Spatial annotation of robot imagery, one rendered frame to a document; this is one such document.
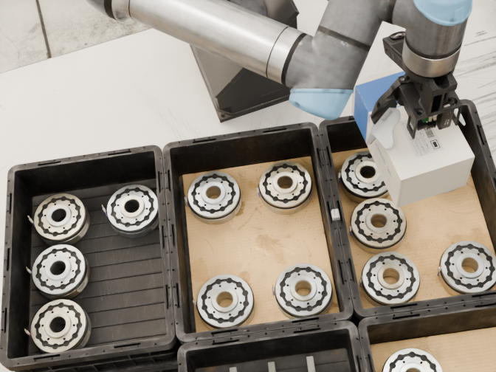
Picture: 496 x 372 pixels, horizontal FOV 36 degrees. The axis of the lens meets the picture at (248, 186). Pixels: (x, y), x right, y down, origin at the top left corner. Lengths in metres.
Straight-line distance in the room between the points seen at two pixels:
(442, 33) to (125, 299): 0.78
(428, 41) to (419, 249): 0.56
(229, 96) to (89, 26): 1.36
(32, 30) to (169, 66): 1.24
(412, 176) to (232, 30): 0.36
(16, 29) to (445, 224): 2.02
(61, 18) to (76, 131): 1.26
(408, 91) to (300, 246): 0.45
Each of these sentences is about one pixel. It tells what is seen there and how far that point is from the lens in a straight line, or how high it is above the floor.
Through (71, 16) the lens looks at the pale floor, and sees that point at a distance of 3.06.
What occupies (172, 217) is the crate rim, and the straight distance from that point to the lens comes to 1.41.
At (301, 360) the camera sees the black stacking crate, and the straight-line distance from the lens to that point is 1.39.
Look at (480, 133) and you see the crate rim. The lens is 1.51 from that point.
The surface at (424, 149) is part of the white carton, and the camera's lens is 1.22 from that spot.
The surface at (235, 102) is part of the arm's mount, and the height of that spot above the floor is 0.75.
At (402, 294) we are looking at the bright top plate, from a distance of 1.40.
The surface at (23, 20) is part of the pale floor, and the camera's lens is 3.11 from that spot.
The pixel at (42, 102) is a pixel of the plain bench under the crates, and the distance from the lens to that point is 1.92.
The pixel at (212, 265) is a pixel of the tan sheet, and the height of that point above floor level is 0.83.
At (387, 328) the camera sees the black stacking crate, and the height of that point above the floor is 0.90.
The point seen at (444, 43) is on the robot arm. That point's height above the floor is 1.38.
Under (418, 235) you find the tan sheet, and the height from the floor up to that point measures 0.83.
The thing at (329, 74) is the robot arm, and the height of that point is 1.36.
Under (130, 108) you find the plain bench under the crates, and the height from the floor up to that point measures 0.70.
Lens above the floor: 2.16
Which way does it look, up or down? 60 degrees down
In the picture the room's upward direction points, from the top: 10 degrees counter-clockwise
